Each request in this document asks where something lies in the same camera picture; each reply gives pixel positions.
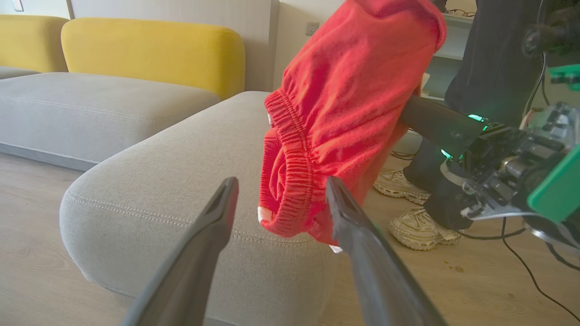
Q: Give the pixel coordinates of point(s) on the white wall socket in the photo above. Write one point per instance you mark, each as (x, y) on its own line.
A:
(311, 28)

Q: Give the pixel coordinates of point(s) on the person in black trousers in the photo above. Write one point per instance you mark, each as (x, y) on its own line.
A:
(489, 54)

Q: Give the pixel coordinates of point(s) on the black framed glasses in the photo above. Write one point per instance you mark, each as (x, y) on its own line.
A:
(460, 12)

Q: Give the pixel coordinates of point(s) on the beige chunky sneaker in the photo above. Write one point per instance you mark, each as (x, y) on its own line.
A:
(398, 185)
(421, 228)

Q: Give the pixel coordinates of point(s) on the yellow sofa backrest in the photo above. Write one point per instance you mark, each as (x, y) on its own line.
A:
(27, 43)
(154, 54)

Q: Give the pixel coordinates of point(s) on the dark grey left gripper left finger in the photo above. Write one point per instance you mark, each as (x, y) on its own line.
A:
(190, 267)

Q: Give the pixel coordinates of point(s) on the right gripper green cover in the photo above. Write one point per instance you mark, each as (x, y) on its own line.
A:
(553, 181)

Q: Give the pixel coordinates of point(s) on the grey sofa chaise cushion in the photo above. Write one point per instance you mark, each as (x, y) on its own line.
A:
(172, 181)

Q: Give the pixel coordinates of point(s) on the red object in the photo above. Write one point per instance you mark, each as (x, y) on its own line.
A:
(344, 90)

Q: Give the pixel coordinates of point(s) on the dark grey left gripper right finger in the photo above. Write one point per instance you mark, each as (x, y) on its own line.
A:
(380, 280)

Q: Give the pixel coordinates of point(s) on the white shelf unit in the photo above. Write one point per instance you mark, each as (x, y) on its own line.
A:
(453, 45)

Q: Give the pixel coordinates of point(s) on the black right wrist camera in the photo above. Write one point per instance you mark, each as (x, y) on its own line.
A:
(555, 31)

